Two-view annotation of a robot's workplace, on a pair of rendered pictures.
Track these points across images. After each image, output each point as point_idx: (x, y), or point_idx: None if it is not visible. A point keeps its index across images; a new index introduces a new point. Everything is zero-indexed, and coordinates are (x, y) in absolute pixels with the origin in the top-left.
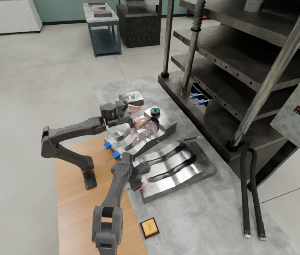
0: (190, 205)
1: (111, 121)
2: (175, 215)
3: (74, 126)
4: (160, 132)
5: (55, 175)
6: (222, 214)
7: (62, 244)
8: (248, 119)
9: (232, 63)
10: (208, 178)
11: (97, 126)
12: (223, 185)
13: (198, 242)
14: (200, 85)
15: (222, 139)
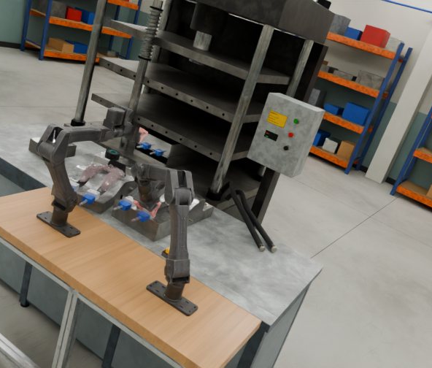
0: (201, 238)
1: (116, 128)
2: (192, 245)
3: (83, 126)
4: (130, 177)
5: (4, 228)
6: (233, 241)
7: (82, 280)
8: (229, 150)
9: (197, 97)
10: (205, 219)
11: (107, 129)
12: (223, 223)
13: (225, 258)
14: (155, 128)
15: (199, 190)
